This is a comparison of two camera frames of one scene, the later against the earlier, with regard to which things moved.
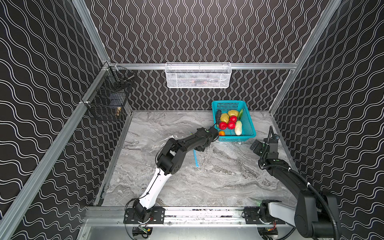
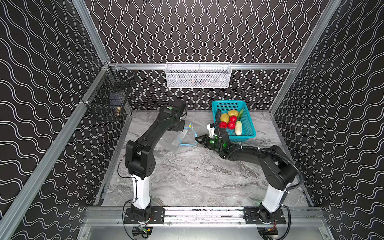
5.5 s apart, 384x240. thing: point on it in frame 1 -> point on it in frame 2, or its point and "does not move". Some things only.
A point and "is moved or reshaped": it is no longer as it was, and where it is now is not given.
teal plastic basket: [248, 130] does not move
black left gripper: [212, 132] -> [181, 125]
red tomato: [231, 123] does not move
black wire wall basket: [107, 100] does not move
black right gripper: [259, 147] -> [208, 139]
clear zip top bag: [191, 159] is moved or reshaped
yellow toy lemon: [224, 117] does not move
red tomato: [223, 125] does not move
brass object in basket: [118, 109] does not move
